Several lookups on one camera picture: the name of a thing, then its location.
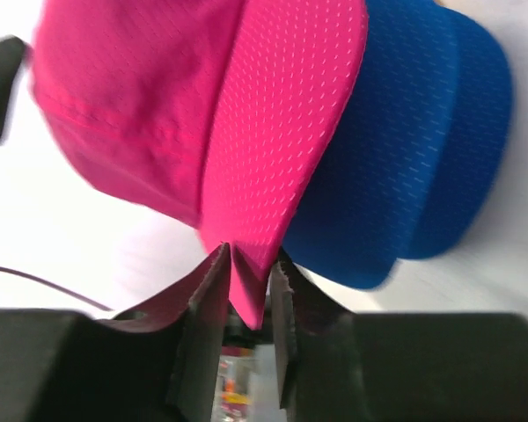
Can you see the magenta baseball cap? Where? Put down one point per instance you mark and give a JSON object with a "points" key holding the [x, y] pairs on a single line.
{"points": [[215, 113]]}

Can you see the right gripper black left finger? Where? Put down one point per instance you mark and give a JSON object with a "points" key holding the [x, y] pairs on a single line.
{"points": [[193, 311]]}

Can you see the blue baseball cap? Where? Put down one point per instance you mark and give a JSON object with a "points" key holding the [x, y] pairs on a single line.
{"points": [[358, 213], [475, 143]]}

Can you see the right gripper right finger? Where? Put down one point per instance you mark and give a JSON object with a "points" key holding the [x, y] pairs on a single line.
{"points": [[315, 351]]}

